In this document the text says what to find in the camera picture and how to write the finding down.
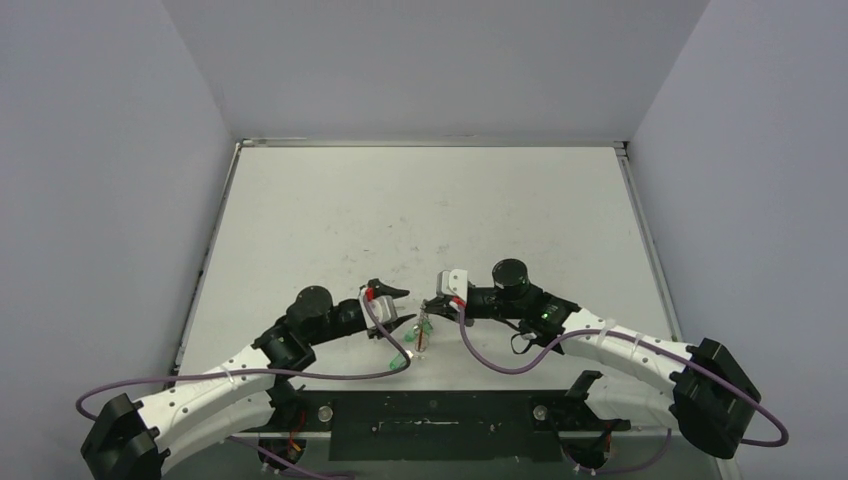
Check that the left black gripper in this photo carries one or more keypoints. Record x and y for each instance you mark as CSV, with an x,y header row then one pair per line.
x,y
380,289

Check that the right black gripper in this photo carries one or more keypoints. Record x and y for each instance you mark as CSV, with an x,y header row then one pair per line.
x,y
453,307

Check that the metal keyring with red handle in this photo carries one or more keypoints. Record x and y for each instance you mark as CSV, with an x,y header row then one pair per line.
x,y
418,336

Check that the key with green tag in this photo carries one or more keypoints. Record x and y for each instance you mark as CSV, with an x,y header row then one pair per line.
x,y
401,361

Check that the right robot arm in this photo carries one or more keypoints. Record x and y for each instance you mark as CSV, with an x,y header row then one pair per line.
x,y
649,364

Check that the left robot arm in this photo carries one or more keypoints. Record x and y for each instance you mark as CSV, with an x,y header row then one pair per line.
x,y
142,438

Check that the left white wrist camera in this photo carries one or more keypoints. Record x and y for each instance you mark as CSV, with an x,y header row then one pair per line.
x,y
377,310

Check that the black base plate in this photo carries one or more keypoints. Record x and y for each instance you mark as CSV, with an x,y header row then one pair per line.
x,y
442,425

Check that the aluminium front rail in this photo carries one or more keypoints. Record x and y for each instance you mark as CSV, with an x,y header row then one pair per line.
x,y
185,413

